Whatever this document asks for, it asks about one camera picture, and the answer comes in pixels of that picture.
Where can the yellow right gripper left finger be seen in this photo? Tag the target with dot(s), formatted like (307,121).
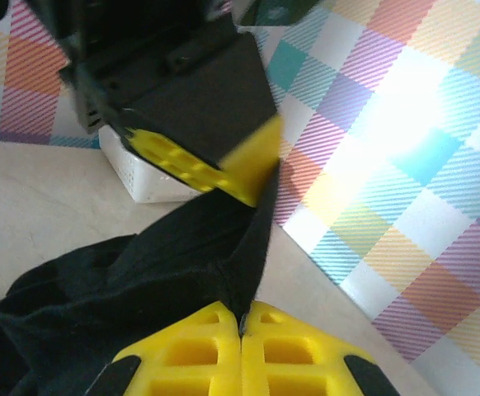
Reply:
(227,359)

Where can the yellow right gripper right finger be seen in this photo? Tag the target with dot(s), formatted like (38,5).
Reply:
(252,359)

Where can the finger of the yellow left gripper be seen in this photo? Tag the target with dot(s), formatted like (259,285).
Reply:
(207,103)
(170,167)

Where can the black floral print t-shirt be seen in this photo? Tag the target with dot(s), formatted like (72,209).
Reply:
(141,268)

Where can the white perforated plastic basket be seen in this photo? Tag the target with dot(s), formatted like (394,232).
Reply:
(149,185)

